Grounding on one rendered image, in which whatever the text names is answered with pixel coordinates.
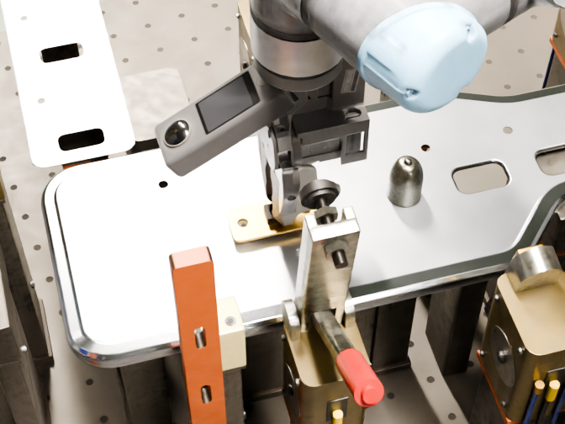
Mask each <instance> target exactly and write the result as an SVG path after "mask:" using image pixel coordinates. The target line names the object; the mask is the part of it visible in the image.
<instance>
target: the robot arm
mask: <svg viewBox="0 0 565 424"><path fill-rule="evenodd" d="M249 4H250V8H249V10H250V36H251V50H252V52H253V61H254V64H252V65H251V66H249V67H247V68H246V69H245V70H243V71H242V72H240V73H238V74H236V75H235V76H233V77H232V78H231V79H229V80H227V81H226V82H224V83H222V84H220V85H219V86H217V87H216V88H215V89H213V90H211V91H210V92H208V93H206V94H205V95H203V96H202V97H201V98H199V99H197V100H196V101H194V102H192V103H190V104H189V105H188V106H186V107H185V108H183V109H181V110H180V111H178V112H176V113H175V114H174V115H172V116H171V117H169V118H167V119H165V120H164V121H162V122H161V123H159V124H158V125H157V126H156V127H155V135H156V139H157V142H158V145H159V147H160V150H161V154H162V157H163V160H164V162H165V165H166V167H167V168H168V169H170V170H171V171H172V172H173V173H174V174H176V175H177V176H178V177H185V176H186V175H188V174H189V173H190V172H193V171H194V170H196V169H197V168H199V167H201V166H202V165H203V164H205V163H207V162H209V161H211V160H212V159H214V158H215V157H217V156H218V155H220V154H221V153H223V152H225V151H227V150H229V149H230V148H231V147H232V146H235V145H236V144H238V143H239V142H241V141H243V140H244V139H246V138H247V137H249V136H250V135H253V134H254V133H256V138H257V145H258V151H259V154H260V162H261V173H262V177H263V182H264V188H265V193H266V196H267V199H269V200H270V201H271V202H272V216H273V217H274V218H275V219H276V220H277V221H278V222H279V223H280V224H281V225H283V226H285V225H291V224H292V223H293V222H294V220H295V219H296V217H297V216H298V215H299V214H301V213H303V212H305V211H307V210H310V209H308V208H305V207H303V206H302V205H301V203H300V200H299V197H298V194H299V192H300V191H301V190H302V188H303V187H304V186H305V185H306V184H307V183H310V182H312V181H314V180H317V179H318V178H317V170H316V167H315V166H314V165H312V164H313V163H316V162H325V161H329V160H333V159H337V158H340V159H341V165H344V164H348V163H353V162H359V161H363V160H366V159H367V148H368V138H369V127H370V118H369V115H368V113H367V110H366V108H365V105H364V95H365V83H366V82H367V83H368V84H369V85H370V86H372V87H374V88H376V89H378V90H381V91H382V92H384V93H385V94H386V95H388V96H389V97H390V98H391V99H392V100H393V101H395V102H396V103H397V104H399V105H400V106H401V107H402V108H404V109H406V110H408V111H410V112H413V113H418V114H424V113H429V112H433V111H436V110H437V109H441V108H443V107H444V106H446V105H448V104H449V103H450V102H451V101H453V100H454V99H455V98H456V97H457V95H458V94H459V92H460V91H461V90H462V89H463V88H464V87H467V86H468V85H469V84H470V83H471V82H472V80H473V79H474V78H475V77H476V75H477V74H478V71H479V70H480V68H481V66H482V64H483V61H484V58H485V56H486V52H487V47H488V41H487V35H489V34H491V33H493V32H494V31H495V30H497V29H499V28H500V27H502V26H503V25H505V24H507V23H508V22H509V21H511V20H513V19H515V18H516V17H518V16H520V15H521V14H523V13H524V12H526V11H528V10H529V9H531V8H534V7H537V6H546V7H552V8H564V9H565V0H249ZM362 132H364V135H363V146H362V150H361V139H362Z"/></svg>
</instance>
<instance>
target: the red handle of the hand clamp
mask: <svg viewBox="0 0 565 424"><path fill-rule="evenodd" d="M310 320H311V321H312V323H313V325H314V327H315V329H316V330H317V332H318V333H319V335H320V337H321V338H322V340H323V342H324V343H325V345H326V346H327V348H328V350H329V351H330V354H331V355H332V357H333V359H334V360H335V366H336V369H337V370H338V372H339V374H340V375H341V377H342V378H343V380H344V382H345V383H346V386H347V387H348V389H349V391H350V392H351V394H352V395H353V397H354V399H355V401H356V402H357V404H358V405H361V406H364V407H370V406H373V405H376V404H377V403H378V402H379V401H380V400H381V399H382V398H383V394H384V388H383V385H382V383H381V382H380V380H379V379H378V377H377V375H376V374H375V373H374V372H373V370H372V368H371V367H370V365H369V363H368V362H367V360H366V359H365V358H364V356H363V355H362V353H361V352H360V351H358V350H356V349H355V348H354V346H353V344H352V343H351V341H350V339H349V338H348V336H347V335H346V334H345V332H344V331H343V329H342V327H341V325H340V324H339V322H338V321H337V319H336V318H335V317H334V315H333V314H332V312H331V309H329V310H323V311H319V312H315V313H312V314H311V316H310Z"/></svg>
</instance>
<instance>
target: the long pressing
mask: <svg viewBox="0 0 565 424"><path fill-rule="evenodd" d="M365 108H366V110H367V113H368V115H369V118H370V127H369V138H368V148H367V159H366V160H363V161H359V162H353V163H348V164H344V165H341V159H340V158H337V159H333V160H329V161H325V162H316V163H313V164H312V165H314V166H315V167H316V170H317V178H318V179H328V180H330V181H333V182H335V183H338V184H340V186H341V193H340V195H339V196H338V197H337V198H336V199H335V202H334V203H332V204H331V205H330V206H336V208H337V211H338V218H337V220H336V221H339V220H341V212H342V209H343V208H344V207H348V206H352V207H353V209H354V212H355V215H356V219H357V221H358V224H359V226H360V229H361V233H360V237H359V242H358V246H357V249H356V257H355V262H354V265H353V269H352V274H351V281H350V285H349V292H350V294H351V298H352V301H353V304H354V308H355V311H359V310H365V309H369V308H373V307H377V306H380V305H387V304H391V303H394V302H399V301H402V300H406V299H413V298H416V297H420V296H423V295H428V294H434V293H437V292H441V291H445V290H448V289H455V288H459V287H462V286H466V285H470V284H476V283H480V282H484V281H488V280H491V279H495V278H499V277H500V276H501V275H503V274H504V272H505V270H506V269H507V267H508V266H509V264H510V262H511V260H512V259H513V257H514V255H515V254H516V252H517V251H518V250H520V249H523V248H527V247H531V246H538V245H539V243H540V241H541V239H542V237H543V236H544V234H545V232H546V230H547V227H548V226H549V224H550V222H551V221H552V218H553V216H554V215H555V214H556V212H558V211H559V210H560V209H561V208H563V207H564V206H565V172H564V173H560V174H556V175H548V174H546V173H544V172H543V171H542V170H541V167H540V165H539V163H538V161H537V160H536V156H537V155H538V154H539V153H542V152H545V151H552V150H556V149H561V148H564V147H565V84H563V85H560V86H555V87H548V88H544V89H540V90H535V91H531V92H527V93H520V94H516V95H509V96H495V95H487V94H478V93H463V92H459V94H458V95H457V97H456V98H455V99H454V100H453V101H451V102H450V103H449V104H448V105H446V106H444V107H443V108H441V109H437V110H436V111H433V112H429V113H424V114H418V113H413V112H410V111H408V110H406V109H404V108H402V107H401V106H400V105H399V104H397V103H396V102H395V101H393V100H389V101H385V102H381V103H373V104H368V105H365ZM505 127H509V128H511V129H512V130H513V132H512V133H511V134H505V133H504V132H503V128H505ZM423 145H427V146H429V147H430V150H429V151H422V150H421V147H422V146H423ZM401 156H413V157H415V158H416V159H417V160H418V161H419V162H420V164H421V166H422V168H423V173H424V180H423V185H422V191H421V199H420V201H419V203H417V204H416V205H414V206H411V207H407V208H403V207H398V206H396V205H394V204H392V203H391V202H390V201H389V200H388V198H387V194H386V192H387V189H388V175H389V171H390V168H391V166H392V165H393V163H394V162H395V161H396V160H397V159H398V158H399V157H401ZM493 163H494V164H498V165H500V166H501V167H502V168H503V169H504V173H505V175H506V177H507V178H508V183H507V184H506V185H505V186H503V187H499V188H492V189H488V190H484V191H480V192H476V193H463V192H461V191H460V190H459V189H458V187H457V185H456V183H455V180H454V178H453V175H454V173H455V172H457V171H461V170H464V169H468V168H473V167H480V166H483V165H488V164H493ZM162 181H166V182H168V187H167V188H159V187H158V183H159V182H162ZM268 200H269V199H267V196H266V193H265V188H264V182H263V177H262V173H261V162H260V154H259V151H258V145H257V138H256V133H254V134H253V135H250V136H249V137H247V138H246V139H244V140H243V141H241V142H239V143H238V144H236V145H235V146H232V147H231V148H230V149H229V150H227V151H225V152H223V153H221V154H220V155H218V156H217V157H215V158H214V159H212V160H211V161H209V162H207V163H205V164H203V165H202V166H201V167H199V168H197V169H196V170H194V171H193V172H190V173H189V174H188V175H186V176H185V177H178V176H177V175H176V174H174V173H173V172H172V171H171V170H170V169H168V168H167V167H166V165H165V162H164V160H163V157H162V154H161V150H160V148H158V149H154V150H149V151H142V152H138V153H134V154H129V155H125V156H118V157H114V158H109V159H105V160H101V161H97V162H89V163H85V164H81V165H76V166H74V167H68V168H67V169H65V170H63V171H61V172H59V173H57V174H56V175H55V176H54V177H53V178H52V179H51V180H50V181H49V182H48V183H47V184H46V185H45V188H44V190H43V193H42V196H41V209H42V213H43V217H44V222H45V230H46V235H47V239H48V243H49V248H50V256H51V261H52V265H53V269H54V274H55V282H56V287H57V291H58V295H59V300H60V304H61V312H62V317H63V321H64V326H65V330H66V337H67V341H68V343H69V346H70V348H71V350H72V351H73V352H74V353H75V354H76V355H77V356H78V357H79V358H80V359H81V360H82V361H84V362H85V363H88V364H91V365H92V366H95V367H99V368H117V367H123V366H126V365H130V364H134V363H140V362H144V361H148V360H151V359H155V358H162V357H165V356H169V355H172V354H177V353H180V352H181V348H180V342H179V336H178V329H177V318H176V311H175V304H174V298H173V291H172V279H171V273H170V266H169V259H168V256H169V255H170V254H171V253H173V252H179V251H183V250H187V249H191V248H194V247H199V246H209V248H210V251H211V254H212V258H213V260H214V274H215V285H216V295H217V299H220V298H224V297H228V296H232V295H234V296H235V297H236V301H237V304H238V306H239V310H240V314H241V318H242V320H243V324H244V327H245V334H246V337H251V336H255V335H259V334H262V333H266V332H269V331H276V330H280V329H283V324H284V319H283V314H282V300H285V299H292V300H293V302H294V298H295V291H296V283H297V276H298V263H299V255H300V248H301V241H302V234H303V230H299V231H292V232H288V233H284V234H280V235H275V236H269V237H264V238H261V239H256V240H252V241H245V242H236V241H234V239H233V236H232V233H231V230H230V225H229V222H228V220H227V216H226V212H227V210H228V209H231V208H235V207H239V206H243V205H248V204H255V203H259V202H263V201H268Z"/></svg>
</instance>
